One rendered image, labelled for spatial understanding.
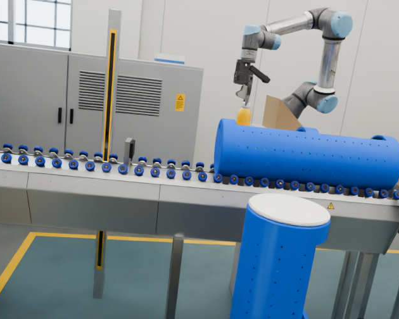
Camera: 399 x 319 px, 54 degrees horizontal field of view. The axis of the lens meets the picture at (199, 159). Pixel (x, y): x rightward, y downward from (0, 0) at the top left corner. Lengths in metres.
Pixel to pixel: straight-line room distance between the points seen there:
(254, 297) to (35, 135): 2.47
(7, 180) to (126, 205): 0.55
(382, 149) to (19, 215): 1.76
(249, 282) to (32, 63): 2.52
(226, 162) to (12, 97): 2.09
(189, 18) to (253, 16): 0.71
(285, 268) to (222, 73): 3.50
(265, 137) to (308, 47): 3.12
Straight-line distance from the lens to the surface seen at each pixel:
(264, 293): 1.37
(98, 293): 2.63
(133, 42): 4.21
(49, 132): 3.39
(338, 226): 2.08
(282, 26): 2.10
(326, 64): 2.19
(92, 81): 3.27
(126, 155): 1.88
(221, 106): 4.62
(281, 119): 2.27
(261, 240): 1.30
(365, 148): 2.01
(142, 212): 1.89
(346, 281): 2.45
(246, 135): 1.82
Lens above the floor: 1.48
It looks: 14 degrees down
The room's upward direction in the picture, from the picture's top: 7 degrees clockwise
